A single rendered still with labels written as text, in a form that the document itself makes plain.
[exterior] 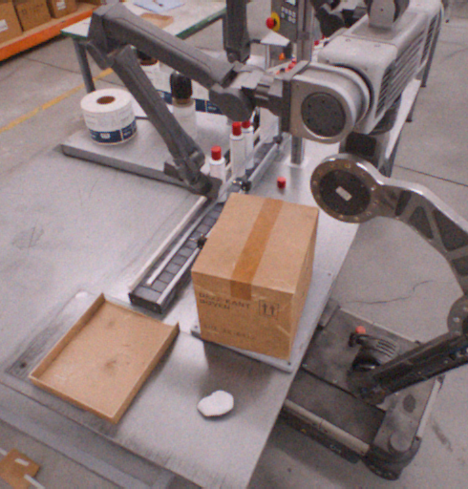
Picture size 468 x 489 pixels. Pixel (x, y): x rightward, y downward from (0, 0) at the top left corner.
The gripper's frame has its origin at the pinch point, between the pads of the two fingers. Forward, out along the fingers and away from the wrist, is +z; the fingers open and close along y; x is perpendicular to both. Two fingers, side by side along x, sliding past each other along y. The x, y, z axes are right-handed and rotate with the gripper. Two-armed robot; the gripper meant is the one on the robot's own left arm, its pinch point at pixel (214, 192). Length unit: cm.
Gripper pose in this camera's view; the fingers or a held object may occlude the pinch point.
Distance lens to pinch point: 156.9
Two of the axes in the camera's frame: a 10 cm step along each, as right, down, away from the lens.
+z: 3.1, 1.4, 9.4
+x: -3.2, 9.5, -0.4
